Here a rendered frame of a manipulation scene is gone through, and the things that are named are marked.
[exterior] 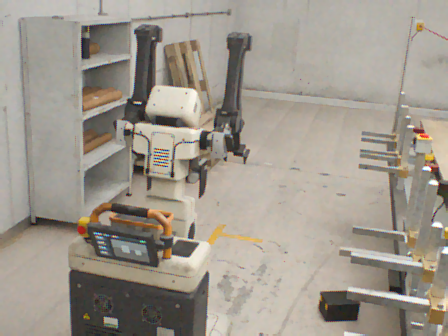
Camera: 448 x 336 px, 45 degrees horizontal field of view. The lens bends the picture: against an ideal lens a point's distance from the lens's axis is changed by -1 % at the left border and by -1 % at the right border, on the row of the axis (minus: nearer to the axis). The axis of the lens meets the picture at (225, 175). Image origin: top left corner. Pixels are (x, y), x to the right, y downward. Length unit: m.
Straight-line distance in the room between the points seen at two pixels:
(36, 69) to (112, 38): 0.92
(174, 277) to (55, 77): 2.24
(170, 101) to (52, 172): 2.01
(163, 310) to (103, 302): 0.26
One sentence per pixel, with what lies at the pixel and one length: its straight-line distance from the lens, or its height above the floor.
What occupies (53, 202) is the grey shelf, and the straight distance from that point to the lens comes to 4.28.
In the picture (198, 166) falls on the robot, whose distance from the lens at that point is 2.48.
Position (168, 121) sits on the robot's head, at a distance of 2.32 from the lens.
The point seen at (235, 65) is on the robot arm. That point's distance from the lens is 2.43.
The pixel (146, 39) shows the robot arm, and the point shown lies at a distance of 2.55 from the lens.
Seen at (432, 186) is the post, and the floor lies 1.16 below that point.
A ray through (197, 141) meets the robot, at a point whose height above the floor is 1.18.
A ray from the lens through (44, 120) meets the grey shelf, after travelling 4.12.
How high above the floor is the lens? 1.79
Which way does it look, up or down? 19 degrees down
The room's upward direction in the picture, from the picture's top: 4 degrees clockwise
